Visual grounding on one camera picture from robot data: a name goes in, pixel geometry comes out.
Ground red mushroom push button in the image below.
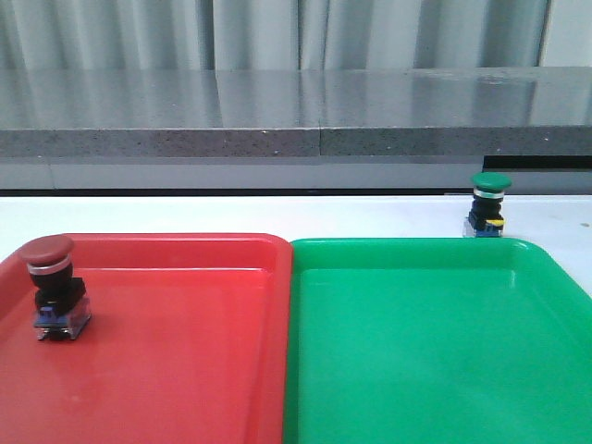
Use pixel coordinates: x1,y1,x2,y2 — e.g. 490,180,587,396
18,234,92,340

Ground grey granite counter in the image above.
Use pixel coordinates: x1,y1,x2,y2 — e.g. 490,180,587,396
1,68,591,194

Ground green plastic tray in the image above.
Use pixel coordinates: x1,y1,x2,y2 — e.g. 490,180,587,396
283,239,591,443

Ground red plastic tray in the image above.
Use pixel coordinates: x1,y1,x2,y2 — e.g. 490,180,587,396
1,234,292,443

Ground green mushroom push button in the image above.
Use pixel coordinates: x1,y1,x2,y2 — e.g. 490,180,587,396
463,172,512,238

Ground grey pleated curtain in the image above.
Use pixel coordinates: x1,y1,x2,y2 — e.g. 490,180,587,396
1,1,549,70

